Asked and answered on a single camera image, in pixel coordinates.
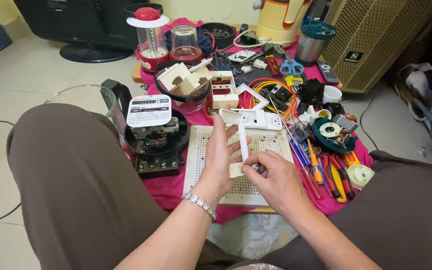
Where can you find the person's left hand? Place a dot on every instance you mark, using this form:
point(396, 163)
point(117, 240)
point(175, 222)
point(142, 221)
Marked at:
point(216, 165)

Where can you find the person's right hand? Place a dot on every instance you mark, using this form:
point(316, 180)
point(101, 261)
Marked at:
point(281, 183)

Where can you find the small grey screw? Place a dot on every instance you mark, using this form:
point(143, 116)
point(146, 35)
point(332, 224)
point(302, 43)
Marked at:
point(255, 167)

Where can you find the white plastic switch frame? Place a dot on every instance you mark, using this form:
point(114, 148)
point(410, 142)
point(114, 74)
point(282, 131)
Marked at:
point(255, 119)

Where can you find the white perforated board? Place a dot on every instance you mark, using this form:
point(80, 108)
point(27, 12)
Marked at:
point(197, 165)

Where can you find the orange tester screwdriver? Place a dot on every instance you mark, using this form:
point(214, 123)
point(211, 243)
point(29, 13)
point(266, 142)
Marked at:
point(315, 165)

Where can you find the pink cloth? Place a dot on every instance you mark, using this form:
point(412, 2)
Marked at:
point(167, 187)

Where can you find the black electric meter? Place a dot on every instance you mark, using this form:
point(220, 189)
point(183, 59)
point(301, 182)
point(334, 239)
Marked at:
point(156, 146)

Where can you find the teal round motor part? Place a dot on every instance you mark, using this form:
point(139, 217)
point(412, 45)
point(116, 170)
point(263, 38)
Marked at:
point(332, 135)

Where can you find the black round tub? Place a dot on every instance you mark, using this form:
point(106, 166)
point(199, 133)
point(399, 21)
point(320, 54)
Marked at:
point(186, 100)

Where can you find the orange utility knife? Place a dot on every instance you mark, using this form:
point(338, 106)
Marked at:
point(351, 159)

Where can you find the cream plastic gear wheel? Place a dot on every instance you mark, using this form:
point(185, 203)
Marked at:
point(360, 176)

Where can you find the cream plastic box pieces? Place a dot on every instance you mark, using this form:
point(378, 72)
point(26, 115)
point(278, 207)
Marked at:
point(184, 78)

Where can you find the black plastic part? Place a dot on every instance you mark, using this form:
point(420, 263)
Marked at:
point(311, 92)

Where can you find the white cup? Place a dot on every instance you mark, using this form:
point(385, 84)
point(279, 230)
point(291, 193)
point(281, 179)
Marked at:
point(331, 94)

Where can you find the yellow hex key set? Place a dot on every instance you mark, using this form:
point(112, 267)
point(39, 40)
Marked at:
point(293, 81)

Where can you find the white socket plate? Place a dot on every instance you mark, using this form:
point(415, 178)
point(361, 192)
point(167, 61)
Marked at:
point(240, 56)

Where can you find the red rectangular tool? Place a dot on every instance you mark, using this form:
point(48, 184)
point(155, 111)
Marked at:
point(273, 66)

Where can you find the grey remote control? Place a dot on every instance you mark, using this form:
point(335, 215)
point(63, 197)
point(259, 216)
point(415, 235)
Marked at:
point(328, 73)

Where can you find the dark blue cloth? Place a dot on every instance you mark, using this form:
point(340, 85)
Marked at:
point(205, 43)

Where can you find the clear blender jar red base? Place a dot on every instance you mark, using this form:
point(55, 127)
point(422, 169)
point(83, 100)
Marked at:
point(185, 45)

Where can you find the clear glass meter cover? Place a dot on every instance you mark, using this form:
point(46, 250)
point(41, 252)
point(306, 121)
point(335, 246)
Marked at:
point(108, 97)

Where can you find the black bowl of parts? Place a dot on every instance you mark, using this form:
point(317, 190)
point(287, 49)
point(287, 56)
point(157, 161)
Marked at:
point(219, 35)

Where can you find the red white lantern lamp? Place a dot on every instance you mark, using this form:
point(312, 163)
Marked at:
point(150, 45)

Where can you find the person's brown trousers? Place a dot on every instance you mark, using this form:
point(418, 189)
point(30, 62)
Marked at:
point(81, 187)

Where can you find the steel cup teal lid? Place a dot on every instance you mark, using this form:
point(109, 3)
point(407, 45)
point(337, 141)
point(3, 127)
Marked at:
point(311, 45)

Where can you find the cream orange appliance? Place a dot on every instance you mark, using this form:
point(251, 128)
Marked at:
point(278, 24)

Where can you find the heap of bags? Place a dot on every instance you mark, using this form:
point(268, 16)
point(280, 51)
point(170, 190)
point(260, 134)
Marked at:
point(422, 93)

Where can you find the beige speaker cabinet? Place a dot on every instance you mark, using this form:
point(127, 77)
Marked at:
point(377, 41)

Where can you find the black monitor with stand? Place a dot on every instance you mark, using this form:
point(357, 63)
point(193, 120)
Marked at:
point(84, 26)

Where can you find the white square wall box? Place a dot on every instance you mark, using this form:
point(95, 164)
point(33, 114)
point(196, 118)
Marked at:
point(224, 98)

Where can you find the white flat square frame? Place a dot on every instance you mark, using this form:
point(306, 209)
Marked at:
point(263, 96)

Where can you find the black switch modules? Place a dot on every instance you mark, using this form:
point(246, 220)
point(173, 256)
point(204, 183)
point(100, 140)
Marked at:
point(278, 95)

